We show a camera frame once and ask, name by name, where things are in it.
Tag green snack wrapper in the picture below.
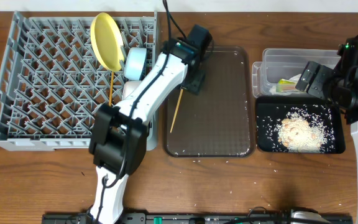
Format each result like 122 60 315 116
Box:
276 79 298 93

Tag white napkin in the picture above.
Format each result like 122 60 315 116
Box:
269 74 301 95

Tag rice and food scraps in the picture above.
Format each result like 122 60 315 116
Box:
275 112 328 152

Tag light blue bowl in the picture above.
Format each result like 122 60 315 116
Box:
124 47 147 81

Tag white pink bowl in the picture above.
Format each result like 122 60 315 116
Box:
122 80 141 100

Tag wooden chopstick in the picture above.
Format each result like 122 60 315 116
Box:
108 72 114 106
170 89 183 133

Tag yellow round plate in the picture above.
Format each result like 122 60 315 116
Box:
90 12 124 72

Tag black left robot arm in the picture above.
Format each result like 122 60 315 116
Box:
87 25 213 223

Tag clear plastic waste bin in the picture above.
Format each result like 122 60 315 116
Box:
252 48 340 98

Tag black waste tray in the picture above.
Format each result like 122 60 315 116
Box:
255 96 346 154

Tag dark brown serving tray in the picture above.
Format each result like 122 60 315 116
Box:
163 47 255 157

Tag grey plastic dish rack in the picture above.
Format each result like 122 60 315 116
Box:
0 11 160 152

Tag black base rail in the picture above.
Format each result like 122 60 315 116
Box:
41 207 354 224

